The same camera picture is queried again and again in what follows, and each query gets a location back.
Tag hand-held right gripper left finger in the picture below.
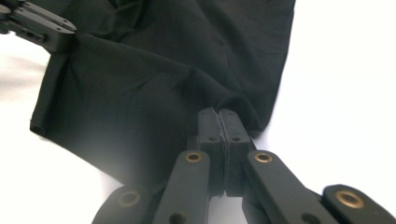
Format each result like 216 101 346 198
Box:
188 107 226 197

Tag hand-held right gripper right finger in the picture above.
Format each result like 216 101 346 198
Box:
219 109 256 198

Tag black shorts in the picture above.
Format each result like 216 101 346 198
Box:
29 0 296 194

